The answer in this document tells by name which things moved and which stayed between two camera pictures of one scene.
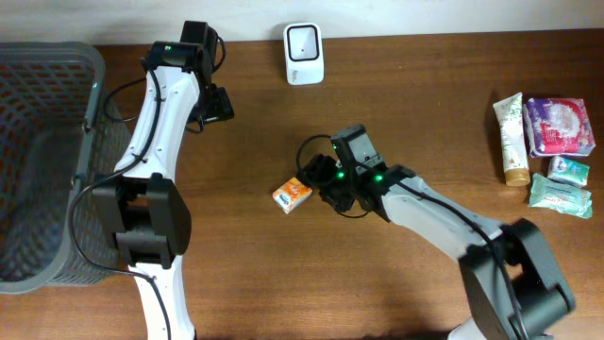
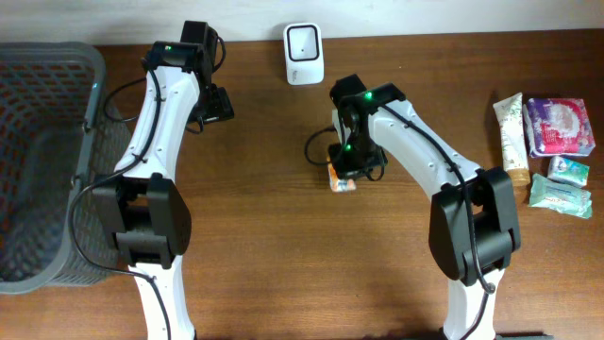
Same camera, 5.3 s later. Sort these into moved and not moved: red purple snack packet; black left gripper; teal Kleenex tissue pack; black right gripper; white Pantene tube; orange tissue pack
Moved: orange tissue pack; black right gripper
Not moved: black left gripper; red purple snack packet; teal Kleenex tissue pack; white Pantene tube
